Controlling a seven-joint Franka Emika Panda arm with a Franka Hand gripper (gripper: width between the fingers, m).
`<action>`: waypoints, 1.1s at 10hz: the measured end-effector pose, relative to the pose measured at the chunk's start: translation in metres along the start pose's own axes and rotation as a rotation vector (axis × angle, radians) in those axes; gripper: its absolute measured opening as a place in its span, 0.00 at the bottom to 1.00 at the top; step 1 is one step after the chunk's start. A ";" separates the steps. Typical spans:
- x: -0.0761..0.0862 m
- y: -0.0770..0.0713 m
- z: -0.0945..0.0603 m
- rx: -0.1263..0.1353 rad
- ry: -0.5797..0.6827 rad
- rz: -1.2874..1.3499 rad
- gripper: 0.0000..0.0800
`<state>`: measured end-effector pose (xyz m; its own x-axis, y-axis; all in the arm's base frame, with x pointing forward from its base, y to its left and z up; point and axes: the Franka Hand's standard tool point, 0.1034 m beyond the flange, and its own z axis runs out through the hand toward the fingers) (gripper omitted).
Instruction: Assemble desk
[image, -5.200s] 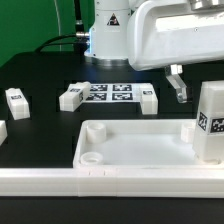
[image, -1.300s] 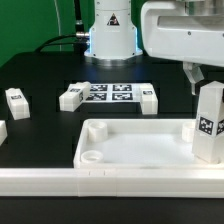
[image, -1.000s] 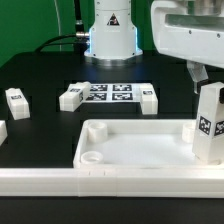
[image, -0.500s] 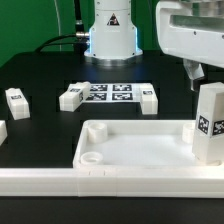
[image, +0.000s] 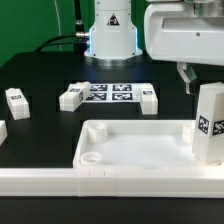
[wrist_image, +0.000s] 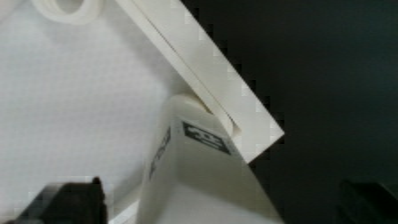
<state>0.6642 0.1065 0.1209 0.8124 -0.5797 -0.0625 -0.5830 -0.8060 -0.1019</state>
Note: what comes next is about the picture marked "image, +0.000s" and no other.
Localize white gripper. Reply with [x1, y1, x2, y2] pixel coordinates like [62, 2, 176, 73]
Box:
[144, 1, 224, 95]

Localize white desk top tray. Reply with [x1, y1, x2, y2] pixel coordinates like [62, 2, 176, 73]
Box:
[73, 120, 224, 170]

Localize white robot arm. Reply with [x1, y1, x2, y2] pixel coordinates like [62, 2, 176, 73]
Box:
[85, 0, 224, 92]

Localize fiducial marker sheet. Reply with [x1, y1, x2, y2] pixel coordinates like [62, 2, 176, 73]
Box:
[85, 83, 140, 103]

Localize black cable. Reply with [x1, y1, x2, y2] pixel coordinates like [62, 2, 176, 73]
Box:
[34, 33, 90, 53]

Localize white front fence rail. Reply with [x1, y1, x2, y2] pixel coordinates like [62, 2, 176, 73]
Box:
[0, 167, 224, 198]

